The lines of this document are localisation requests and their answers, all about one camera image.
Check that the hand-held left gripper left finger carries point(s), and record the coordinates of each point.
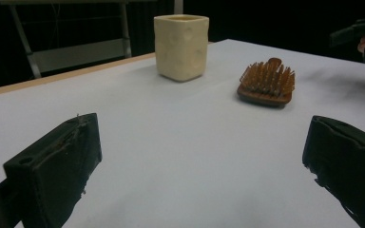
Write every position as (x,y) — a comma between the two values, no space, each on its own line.
(53,164)

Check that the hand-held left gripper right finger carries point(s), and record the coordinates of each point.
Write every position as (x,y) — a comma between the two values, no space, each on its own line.
(348,158)

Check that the wooden hairbrush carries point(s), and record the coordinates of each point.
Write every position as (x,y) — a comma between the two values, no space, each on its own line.
(266,85)

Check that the cream ceramic cup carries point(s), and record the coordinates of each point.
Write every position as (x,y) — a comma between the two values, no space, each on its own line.
(180,47)

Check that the grey metal stand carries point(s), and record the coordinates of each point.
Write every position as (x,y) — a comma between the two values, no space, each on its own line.
(76,55)

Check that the white table mat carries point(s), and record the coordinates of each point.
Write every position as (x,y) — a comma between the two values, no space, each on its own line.
(187,142)

